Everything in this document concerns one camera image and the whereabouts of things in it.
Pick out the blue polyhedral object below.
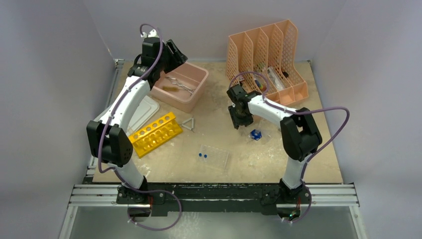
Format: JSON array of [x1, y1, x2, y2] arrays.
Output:
[[250, 129, 262, 140]]

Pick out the metal crucible tongs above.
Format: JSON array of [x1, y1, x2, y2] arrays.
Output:
[[165, 76, 194, 94]]

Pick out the brown bristle tube brush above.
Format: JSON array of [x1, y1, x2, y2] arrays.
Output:
[[161, 86, 185, 92]]

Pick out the white plastic bin lid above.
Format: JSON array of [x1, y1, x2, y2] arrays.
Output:
[[94, 96, 161, 136]]

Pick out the yellow test tube rack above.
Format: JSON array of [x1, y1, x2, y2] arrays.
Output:
[[129, 112, 183, 158]]

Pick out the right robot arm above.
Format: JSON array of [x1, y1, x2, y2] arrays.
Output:
[[226, 84, 322, 203]]

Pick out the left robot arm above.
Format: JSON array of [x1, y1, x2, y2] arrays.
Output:
[[86, 37, 188, 204]]

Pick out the pink plastic bin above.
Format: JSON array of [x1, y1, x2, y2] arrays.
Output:
[[150, 62, 209, 113]]

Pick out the colourful item in organizer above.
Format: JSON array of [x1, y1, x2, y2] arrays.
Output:
[[255, 81, 267, 92]]

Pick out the clear plastic well plate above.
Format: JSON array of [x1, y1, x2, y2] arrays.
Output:
[[197, 144, 229, 170]]

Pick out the clear packet in organizer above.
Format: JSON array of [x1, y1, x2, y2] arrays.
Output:
[[267, 67, 285, 91]]

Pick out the peach mesh file organizer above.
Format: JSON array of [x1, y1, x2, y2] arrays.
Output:
[[226, 20, 309, 106]]

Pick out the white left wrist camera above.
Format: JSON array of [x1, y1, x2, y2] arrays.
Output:
[[141, 29, 159, 38]]

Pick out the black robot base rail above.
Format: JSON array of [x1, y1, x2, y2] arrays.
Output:
[[116, 182, 312, 220]]

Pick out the aluminium frame rail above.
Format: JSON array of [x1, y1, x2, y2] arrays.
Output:
[[68, 184, 118, 207]]

